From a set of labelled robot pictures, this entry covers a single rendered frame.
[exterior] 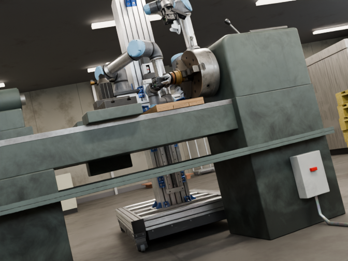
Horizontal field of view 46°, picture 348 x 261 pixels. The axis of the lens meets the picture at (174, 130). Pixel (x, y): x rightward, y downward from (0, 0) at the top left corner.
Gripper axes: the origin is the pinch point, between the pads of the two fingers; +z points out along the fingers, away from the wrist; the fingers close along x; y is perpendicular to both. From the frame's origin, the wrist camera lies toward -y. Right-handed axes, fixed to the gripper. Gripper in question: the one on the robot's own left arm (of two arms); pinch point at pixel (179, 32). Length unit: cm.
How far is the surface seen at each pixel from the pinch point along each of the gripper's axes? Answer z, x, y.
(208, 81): 43.1, 12.2, -0.4
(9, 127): 48, 5, 115
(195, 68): 34.7, 14.3, 6.6
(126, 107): 54, 19, 57
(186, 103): 56, 14, 20
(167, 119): 62, 11, 33
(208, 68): 36.4, 16.0, -1.3
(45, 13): -248, -314, 22
